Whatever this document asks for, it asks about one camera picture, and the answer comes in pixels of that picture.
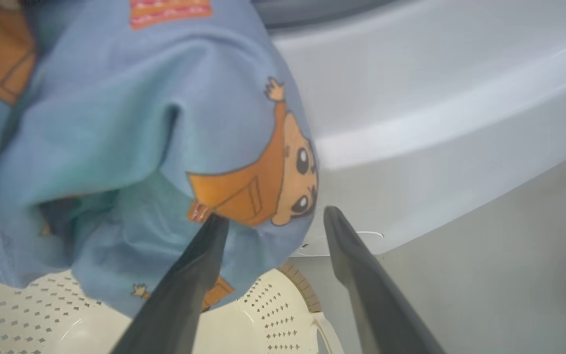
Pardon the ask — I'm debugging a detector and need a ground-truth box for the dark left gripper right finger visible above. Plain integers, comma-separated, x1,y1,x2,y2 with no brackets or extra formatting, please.
323,206,446,354

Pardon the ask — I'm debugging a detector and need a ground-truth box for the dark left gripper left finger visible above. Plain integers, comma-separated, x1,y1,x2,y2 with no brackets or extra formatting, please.
110,214,230,354

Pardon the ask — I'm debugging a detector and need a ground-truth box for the blue cartoon print garment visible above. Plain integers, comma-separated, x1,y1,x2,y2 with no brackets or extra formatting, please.
0,0,319,318

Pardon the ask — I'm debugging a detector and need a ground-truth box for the cream perforated laundry basket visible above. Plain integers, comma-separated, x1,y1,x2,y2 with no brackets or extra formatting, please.
0,260,345,354

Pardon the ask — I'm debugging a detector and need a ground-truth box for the white washing machine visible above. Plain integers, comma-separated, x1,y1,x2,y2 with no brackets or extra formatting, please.
251,0,566,258

